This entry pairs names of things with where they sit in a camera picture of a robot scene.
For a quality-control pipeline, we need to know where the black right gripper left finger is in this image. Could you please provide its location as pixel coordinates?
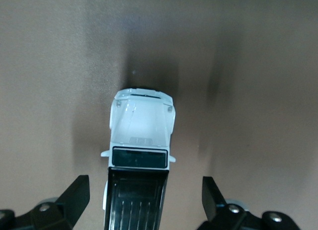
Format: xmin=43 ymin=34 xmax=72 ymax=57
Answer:
xmin=0 ymin=174 xmax=90 ymax=230

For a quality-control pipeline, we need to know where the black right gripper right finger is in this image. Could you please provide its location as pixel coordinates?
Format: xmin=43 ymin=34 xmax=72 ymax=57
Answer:
xmin=197 ymin=175 xmax=303 ymax=230

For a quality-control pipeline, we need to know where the white jeep toy black bed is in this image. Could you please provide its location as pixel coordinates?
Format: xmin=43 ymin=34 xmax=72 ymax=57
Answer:
xmin=100 ymin=87 xmax=177 ymax=230

